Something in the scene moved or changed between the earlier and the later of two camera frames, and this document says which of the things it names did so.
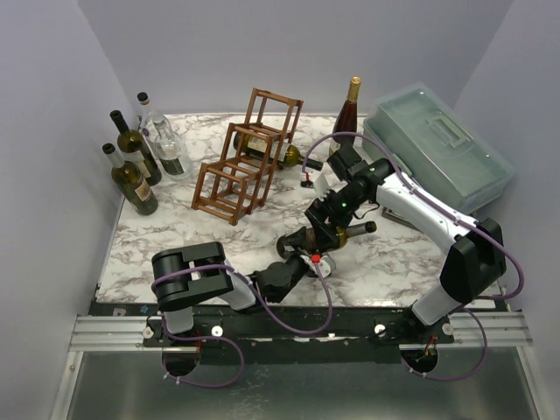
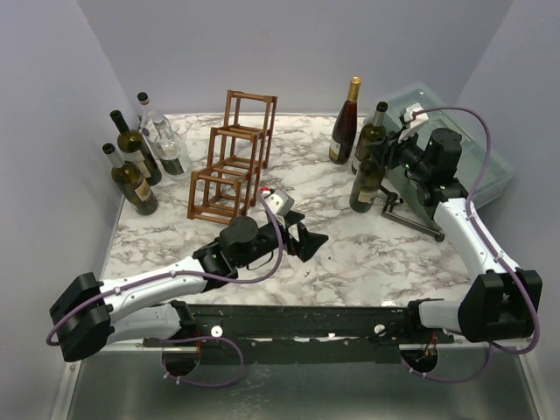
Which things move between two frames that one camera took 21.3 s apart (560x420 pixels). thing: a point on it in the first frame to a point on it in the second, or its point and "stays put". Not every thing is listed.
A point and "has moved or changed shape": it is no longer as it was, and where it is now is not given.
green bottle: [131, 183] stays put
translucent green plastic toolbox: [438, 150] stays put
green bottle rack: [255, 148] has moved or changed shape
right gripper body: [326, 228] to [389, 150]
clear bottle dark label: [171, 150] stays put
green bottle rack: [345, 231] to [370, 136]
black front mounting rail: [300, 335] stays put
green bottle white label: [133, 149] stays put
